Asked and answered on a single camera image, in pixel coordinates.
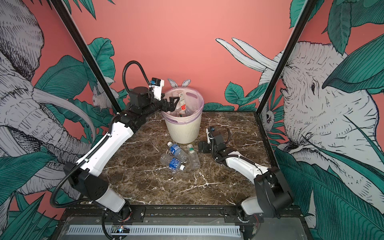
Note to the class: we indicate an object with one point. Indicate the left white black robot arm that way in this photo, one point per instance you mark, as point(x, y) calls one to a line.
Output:
point(84, 175)

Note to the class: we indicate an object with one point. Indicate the black frame post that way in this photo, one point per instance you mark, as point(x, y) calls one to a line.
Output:
point(66, 18)
point(298, 29)

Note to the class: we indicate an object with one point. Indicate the clear bottle red white label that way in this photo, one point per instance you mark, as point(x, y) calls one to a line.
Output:
point(182, 111)

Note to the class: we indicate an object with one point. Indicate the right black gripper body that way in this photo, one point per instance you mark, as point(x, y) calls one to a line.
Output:
point(208, 148)

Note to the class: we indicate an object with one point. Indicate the white ribbed trash bin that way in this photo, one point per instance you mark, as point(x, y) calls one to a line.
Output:
point(183, 133)

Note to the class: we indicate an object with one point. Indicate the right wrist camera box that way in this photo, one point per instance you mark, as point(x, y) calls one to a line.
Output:
point(209, 132)

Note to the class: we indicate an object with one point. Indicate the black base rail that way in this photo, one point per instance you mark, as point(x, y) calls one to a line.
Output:
point(230, 214)

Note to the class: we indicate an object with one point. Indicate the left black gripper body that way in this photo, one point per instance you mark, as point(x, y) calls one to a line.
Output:
point(155, 105)

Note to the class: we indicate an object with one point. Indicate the right black frame post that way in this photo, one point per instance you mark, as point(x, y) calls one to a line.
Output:
point(298, 29)

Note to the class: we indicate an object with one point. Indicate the pink bin liner bag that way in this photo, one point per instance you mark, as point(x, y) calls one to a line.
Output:
point(194, 106)

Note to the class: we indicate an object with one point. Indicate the white slotted cable duct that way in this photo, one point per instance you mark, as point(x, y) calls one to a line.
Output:
point(153, 230)

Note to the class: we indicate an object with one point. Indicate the blue label bottle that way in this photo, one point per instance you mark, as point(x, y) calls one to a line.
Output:
point(178, 152)
point(172, 163)

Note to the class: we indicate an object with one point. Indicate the left black frame post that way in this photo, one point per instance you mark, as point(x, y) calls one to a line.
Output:
point(66, 18)

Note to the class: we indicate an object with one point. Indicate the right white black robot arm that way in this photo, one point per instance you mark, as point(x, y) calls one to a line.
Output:
point(273, 193)

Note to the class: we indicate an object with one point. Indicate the green neck bottle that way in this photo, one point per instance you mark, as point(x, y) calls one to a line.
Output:
point(193, 157)

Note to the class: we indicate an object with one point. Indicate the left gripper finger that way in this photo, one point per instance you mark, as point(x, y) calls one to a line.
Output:
point(169, 108)
point(172, 101)

